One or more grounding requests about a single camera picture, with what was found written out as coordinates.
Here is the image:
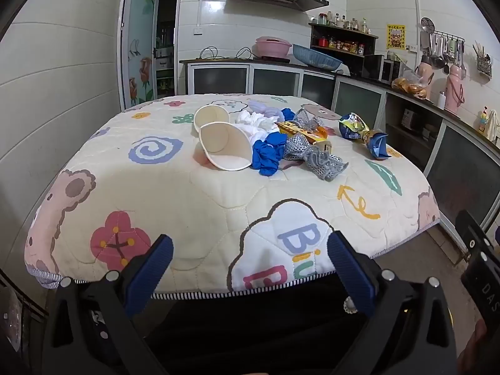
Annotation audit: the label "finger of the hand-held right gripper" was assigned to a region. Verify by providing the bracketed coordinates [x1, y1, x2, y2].
[455, 210, 495, 266]

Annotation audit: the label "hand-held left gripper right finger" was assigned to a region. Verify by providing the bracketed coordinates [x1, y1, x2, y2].
[327, 230, 458, 375]

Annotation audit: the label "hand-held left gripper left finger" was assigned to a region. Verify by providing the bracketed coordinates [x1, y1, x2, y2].
[41, 233, 174, 375]

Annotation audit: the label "white tissue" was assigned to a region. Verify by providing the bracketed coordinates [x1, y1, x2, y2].
[236, 110, 280, 141]

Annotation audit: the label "person's right hand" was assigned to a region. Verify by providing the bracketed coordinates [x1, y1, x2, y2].
[457, 318, 500, 375]

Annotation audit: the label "printed quilted blanket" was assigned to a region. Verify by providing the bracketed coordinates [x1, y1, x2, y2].
[24, 94, 441, 301]

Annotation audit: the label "yellow dish soap bottle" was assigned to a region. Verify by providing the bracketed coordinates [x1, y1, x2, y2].
[478, 106, 491, 135]

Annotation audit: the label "blue folded packet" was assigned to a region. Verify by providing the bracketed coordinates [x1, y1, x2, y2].
[361, 129, 392, 161]

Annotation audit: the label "pink thermos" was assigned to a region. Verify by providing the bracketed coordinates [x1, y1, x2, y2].
[444, 64, 466, 115]

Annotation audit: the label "large blue glove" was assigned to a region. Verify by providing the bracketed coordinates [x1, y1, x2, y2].
[252, 133, 288, 176]

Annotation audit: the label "large white paper cup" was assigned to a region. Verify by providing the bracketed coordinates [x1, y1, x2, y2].
[198, 122, 254, 172]

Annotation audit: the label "yellow blue snack packet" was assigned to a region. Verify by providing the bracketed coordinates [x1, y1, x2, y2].
[338, 112, 370, 140]

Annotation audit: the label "orange snack wrapper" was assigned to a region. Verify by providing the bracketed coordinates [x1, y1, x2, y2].
[275, 121, 333, 151]

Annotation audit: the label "bag of bread rolls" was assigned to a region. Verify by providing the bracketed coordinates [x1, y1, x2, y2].
[392, 71, 428, 99]

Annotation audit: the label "small white paper cup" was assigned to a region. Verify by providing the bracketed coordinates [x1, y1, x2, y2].
[193, 105, 231, 135]

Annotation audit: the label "pink kettle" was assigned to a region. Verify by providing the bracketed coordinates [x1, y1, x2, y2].
[415, 55, 435, 100]

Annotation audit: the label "chopstick holder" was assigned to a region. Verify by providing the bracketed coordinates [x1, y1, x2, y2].
[472, 40, 493, 78]

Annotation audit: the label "hanging kitchen utensils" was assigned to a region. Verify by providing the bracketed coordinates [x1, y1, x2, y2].
[420, 17, 467, 81]

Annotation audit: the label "black microwave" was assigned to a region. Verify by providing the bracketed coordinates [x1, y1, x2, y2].
[361, 54, 405, 83]

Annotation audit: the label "lavender knitted cloth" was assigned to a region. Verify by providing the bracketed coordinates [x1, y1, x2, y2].
[248, 99, 288, 116]

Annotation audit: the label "black spice shelf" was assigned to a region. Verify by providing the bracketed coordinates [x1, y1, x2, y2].
[308, 22, 379, 58]

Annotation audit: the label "blue plastic basket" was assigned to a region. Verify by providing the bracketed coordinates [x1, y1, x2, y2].
[292, 44, 343, 72]

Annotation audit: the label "flower print glass door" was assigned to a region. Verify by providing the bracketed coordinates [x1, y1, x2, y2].
[119, 0, 184, 111]

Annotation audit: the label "row of spice jars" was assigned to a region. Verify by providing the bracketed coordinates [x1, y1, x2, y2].
[314, 36, 366, 55]

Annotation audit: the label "pink pot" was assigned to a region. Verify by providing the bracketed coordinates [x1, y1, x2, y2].
[256, 36, 293, 60]

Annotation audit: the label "row of glass bottles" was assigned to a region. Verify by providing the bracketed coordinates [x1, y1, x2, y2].
[317, 11, 372, 34]

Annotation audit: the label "yellow wall poster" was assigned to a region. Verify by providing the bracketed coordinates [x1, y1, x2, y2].
[387, 24, 406, 50]

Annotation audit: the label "black cables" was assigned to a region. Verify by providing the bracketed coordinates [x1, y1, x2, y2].
[200, 46, 254, 61]

